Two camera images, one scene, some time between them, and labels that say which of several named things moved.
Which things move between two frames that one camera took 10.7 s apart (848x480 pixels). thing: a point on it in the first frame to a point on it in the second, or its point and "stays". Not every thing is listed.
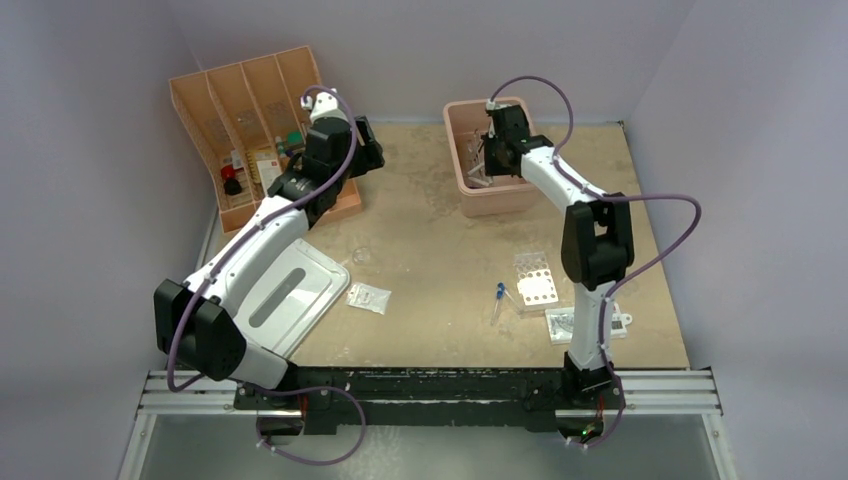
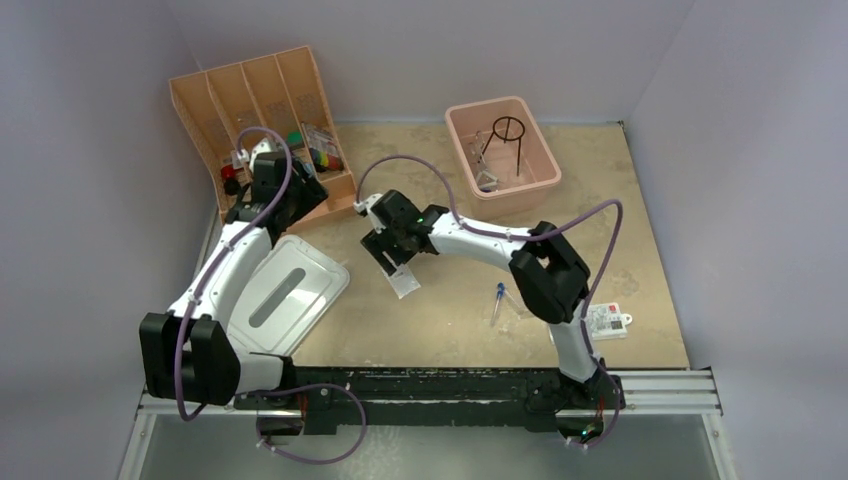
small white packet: [368, 298] to [402, 279]
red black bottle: [232, 185] stays
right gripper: [490, 168] to [378, 242]
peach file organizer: [247, 119] stays
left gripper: [367, 154] to [313, 194]
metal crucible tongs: [478, 144] stays
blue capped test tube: [500, 294] stays
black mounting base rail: [430, 399] stays
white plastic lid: [289, 297] stays
